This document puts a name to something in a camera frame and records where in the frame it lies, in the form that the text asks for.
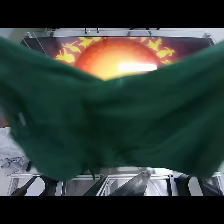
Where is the green T-shirt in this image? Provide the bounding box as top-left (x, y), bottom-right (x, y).
top-left (0, 36), bottom-right (224, 182)

